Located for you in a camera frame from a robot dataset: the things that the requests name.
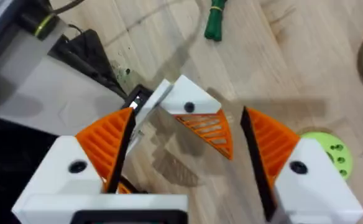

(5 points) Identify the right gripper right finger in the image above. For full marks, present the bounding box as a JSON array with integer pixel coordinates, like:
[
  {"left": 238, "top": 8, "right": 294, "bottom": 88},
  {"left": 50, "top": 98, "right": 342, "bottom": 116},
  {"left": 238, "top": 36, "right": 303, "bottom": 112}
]
[{"left": 239, "top": 106, "right": 363, "bottom": 224}]

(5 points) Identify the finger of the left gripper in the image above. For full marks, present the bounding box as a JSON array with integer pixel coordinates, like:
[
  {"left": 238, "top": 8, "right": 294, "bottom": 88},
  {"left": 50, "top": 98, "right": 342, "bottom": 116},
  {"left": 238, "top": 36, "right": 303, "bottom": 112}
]
[
  {"left": 116, "top": 175, "right": 140, "bottom": 195},
  {"left": 159, "top": 73, "right": 234, "bottom": 161}
]

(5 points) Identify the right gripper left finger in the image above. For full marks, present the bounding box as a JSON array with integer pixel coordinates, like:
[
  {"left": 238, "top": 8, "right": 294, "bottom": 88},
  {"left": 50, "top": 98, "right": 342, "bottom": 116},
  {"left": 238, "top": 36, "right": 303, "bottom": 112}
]
[{"left": 12, "top": 107, "right": 137, "bottom": 212}]

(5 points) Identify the green disc with holes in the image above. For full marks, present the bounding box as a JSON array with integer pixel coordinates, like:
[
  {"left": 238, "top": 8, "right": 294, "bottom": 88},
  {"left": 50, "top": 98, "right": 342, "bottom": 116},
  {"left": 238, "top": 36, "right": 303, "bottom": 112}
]
[{"left": 299, "top": 131, "right": 354, "bottom": 181}]

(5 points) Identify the black cable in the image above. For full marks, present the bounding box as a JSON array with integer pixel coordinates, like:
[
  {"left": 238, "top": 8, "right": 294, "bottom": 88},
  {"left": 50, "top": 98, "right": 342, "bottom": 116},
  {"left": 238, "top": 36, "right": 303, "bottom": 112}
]
[{"left": 46, "top": 0, "right": 86, "bottom": 16}]

